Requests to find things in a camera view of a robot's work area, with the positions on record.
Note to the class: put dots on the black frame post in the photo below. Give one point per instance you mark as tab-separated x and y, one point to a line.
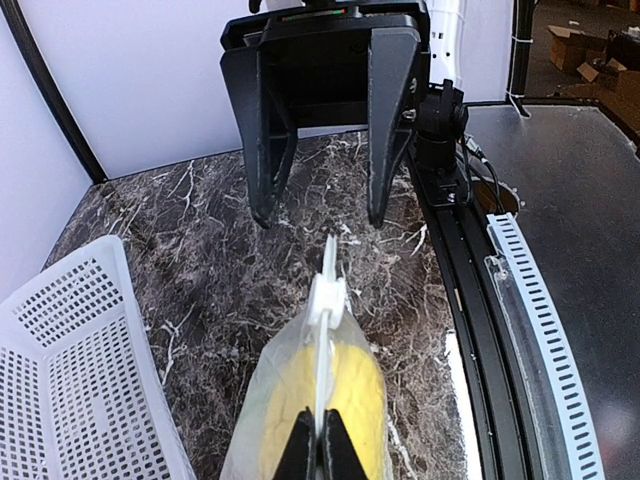
49	91
521	42

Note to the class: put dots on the black front rail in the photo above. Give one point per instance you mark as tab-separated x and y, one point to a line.
502	417

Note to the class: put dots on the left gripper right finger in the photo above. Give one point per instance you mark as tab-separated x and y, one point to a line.
339	458

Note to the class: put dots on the white perforated plastic basket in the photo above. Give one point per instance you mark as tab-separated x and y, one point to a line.
80	393

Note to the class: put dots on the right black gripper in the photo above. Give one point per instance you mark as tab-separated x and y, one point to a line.
318	65

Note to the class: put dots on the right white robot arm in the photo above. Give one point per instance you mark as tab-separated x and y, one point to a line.
438	121

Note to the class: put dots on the clear zip top bag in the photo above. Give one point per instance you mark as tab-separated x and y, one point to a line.
316	405

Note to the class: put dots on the white slotted cable duct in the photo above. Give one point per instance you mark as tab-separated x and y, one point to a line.
563	427

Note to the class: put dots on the right black frame post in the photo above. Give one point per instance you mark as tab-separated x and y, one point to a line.
521	42

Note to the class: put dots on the left black frame post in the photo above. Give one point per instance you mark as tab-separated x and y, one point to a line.
49	91

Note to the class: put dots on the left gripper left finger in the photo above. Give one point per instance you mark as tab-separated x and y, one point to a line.
298	460

